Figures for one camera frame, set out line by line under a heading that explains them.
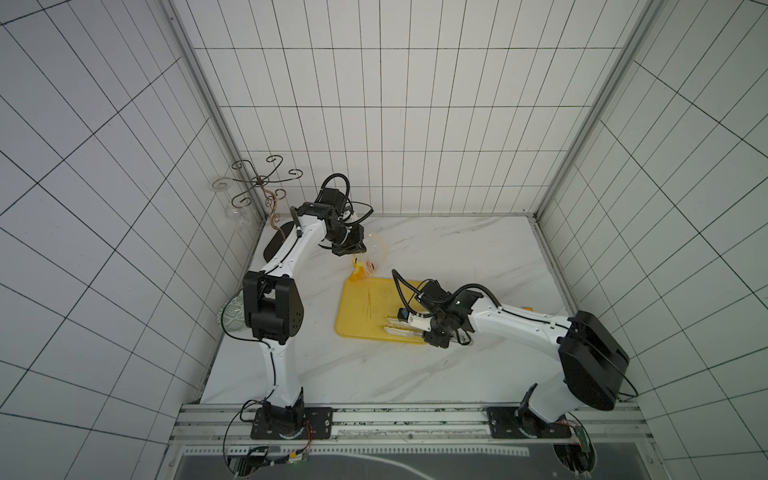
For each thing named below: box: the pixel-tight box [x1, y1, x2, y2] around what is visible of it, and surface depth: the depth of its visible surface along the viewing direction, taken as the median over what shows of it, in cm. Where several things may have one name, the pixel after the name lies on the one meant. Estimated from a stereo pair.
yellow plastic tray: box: [335, 278, 425, 344], surface depth 94 cm
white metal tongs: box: [383, 318, 424, 338], surface depth 84 cm
